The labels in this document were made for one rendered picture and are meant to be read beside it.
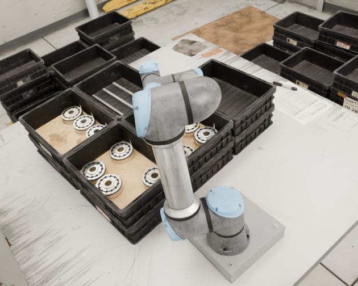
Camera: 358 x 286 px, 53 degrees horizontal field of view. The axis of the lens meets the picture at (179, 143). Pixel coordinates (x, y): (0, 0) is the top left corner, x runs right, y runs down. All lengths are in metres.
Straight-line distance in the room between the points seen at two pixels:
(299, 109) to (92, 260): 1.21
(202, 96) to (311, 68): 1.96
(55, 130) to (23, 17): 2.95
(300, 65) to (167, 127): 2.02
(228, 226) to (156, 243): 0.36
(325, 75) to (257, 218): 1.57
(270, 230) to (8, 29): 3.88
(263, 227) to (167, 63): 1.32
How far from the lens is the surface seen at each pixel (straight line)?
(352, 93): 2.40
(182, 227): 1.15
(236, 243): 1.27
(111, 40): 3.14
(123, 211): 1.26
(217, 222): 1.16
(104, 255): 1.47
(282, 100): 1.97
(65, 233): 1.58
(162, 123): 0.90
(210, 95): 0.92
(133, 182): 1.46
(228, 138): 1.53
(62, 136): 1.78
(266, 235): 1.35
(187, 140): 1.57
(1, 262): 2.56
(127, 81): 2.00
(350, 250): 2.29
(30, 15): 4.67
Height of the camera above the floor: 1.93
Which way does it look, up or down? 45 degrees down
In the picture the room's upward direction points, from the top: 10 degrees counter-clockwise
